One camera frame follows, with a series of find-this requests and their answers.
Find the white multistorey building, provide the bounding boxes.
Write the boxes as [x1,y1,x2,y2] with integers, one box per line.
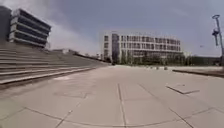
[102,31,183,65]

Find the row of small trees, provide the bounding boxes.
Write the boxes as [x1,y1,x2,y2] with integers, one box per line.
[119,49,186,66]

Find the pale concrete slab pavement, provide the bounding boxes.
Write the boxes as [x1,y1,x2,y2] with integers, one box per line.
[0,64,224,128]

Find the low pale building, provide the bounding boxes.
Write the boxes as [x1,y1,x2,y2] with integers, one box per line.
[52,47,80,56]

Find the wide concrete steps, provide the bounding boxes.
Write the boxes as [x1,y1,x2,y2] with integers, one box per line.
[0,41,110,89]

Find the dark grass strip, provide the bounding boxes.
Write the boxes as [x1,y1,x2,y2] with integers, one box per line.
[171,67,224,79]

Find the grey banded building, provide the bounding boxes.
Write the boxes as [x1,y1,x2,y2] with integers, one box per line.
[8,8,53,49]

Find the row of dark trees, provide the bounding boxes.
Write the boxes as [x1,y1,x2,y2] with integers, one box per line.
[184,55,222,67]

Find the tall lamp pole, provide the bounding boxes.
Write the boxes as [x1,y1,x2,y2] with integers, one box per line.
[211,13,224,69]

